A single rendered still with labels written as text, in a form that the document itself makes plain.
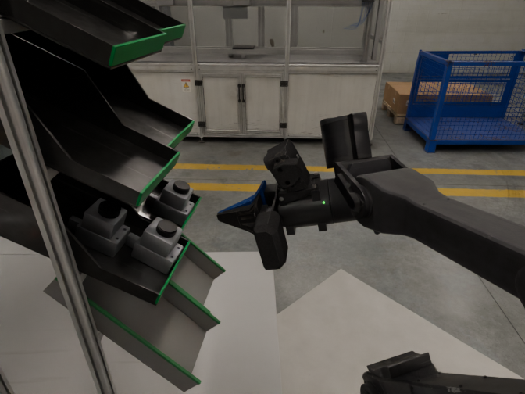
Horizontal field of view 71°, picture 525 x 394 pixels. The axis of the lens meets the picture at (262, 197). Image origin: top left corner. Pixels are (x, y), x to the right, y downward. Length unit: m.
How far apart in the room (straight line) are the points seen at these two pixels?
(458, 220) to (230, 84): 4.02
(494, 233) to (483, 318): 2.16
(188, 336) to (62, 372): 0.33
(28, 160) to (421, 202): 0.40
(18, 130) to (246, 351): 0.66
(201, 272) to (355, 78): 3.64
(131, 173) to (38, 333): 0.65
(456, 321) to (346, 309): 1.41
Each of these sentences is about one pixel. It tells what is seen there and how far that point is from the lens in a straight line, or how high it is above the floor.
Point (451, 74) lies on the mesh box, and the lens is 4.36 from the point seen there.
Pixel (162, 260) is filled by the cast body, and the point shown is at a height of 1.22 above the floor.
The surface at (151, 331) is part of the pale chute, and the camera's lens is 0.70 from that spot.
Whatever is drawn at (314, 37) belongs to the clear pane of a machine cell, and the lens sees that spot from 4.18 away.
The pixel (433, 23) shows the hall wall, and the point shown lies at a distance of 9.21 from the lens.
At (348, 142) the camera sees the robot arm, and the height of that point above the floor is 1.42.
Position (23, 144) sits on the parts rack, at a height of 1.43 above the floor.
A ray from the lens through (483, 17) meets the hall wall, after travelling 9.59.
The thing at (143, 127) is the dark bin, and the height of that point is 1.38.
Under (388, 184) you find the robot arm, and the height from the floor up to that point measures 1.41.
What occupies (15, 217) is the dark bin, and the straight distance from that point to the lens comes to 0.58.
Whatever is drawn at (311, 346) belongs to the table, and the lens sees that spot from 0.92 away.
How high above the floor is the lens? 1.57
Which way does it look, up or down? 29 degrees down
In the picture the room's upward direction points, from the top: straight up
